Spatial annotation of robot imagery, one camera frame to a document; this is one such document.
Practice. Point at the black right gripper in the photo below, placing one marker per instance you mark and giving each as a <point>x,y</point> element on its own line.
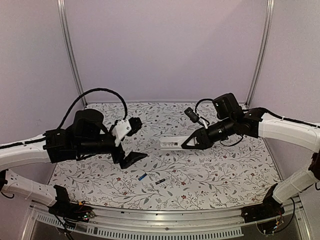
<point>201,137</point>

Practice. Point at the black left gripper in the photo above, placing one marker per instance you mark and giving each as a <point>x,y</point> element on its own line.
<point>132,158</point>

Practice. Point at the blue battery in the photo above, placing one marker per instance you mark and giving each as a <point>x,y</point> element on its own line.
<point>141,177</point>

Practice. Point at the white remote control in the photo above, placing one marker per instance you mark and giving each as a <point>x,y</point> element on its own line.
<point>172,143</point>

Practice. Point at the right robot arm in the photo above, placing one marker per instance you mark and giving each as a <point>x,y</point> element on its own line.
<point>262,123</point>

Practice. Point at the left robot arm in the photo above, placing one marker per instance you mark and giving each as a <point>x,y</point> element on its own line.
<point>85,138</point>

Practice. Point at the black battery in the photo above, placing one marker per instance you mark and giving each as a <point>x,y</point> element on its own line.
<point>160,181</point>

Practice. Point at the floral patterned table mat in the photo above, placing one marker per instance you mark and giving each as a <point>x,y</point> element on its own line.
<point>236,172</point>

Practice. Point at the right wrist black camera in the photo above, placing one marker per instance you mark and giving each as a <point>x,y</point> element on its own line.
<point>189,112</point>

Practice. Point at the front aluminium rail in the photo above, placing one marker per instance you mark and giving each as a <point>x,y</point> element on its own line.
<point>112,223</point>

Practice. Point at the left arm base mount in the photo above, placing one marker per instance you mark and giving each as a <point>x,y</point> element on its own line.
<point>63,207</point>

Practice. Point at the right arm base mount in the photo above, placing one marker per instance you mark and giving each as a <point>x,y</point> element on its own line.
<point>267,215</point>

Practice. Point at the right aluminium frame post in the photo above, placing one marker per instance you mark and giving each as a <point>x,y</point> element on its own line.
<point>270,5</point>

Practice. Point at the aluminium frame post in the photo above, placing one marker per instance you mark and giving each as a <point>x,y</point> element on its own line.
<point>61,7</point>
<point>270,5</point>

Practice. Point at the left aluminium frame post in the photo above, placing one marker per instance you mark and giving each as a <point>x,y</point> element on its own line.
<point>61,7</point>

